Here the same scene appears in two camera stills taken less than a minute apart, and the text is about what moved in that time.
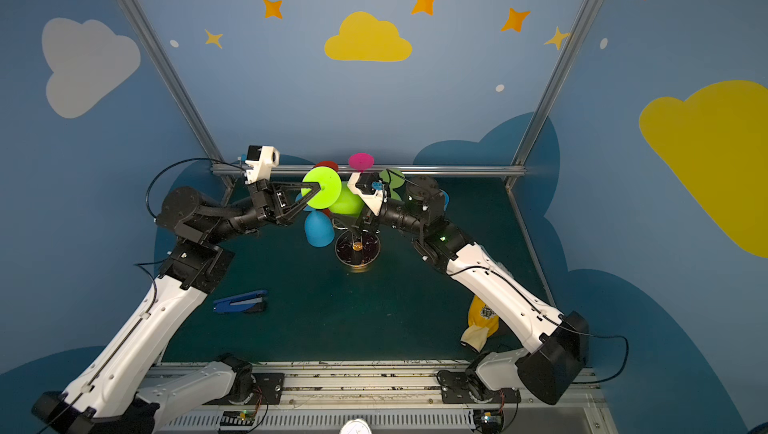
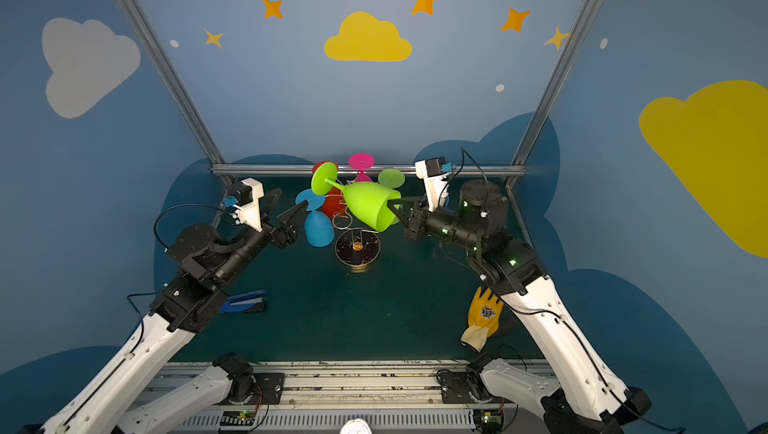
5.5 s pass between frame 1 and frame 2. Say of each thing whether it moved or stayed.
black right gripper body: moved
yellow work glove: stayed
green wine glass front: moved
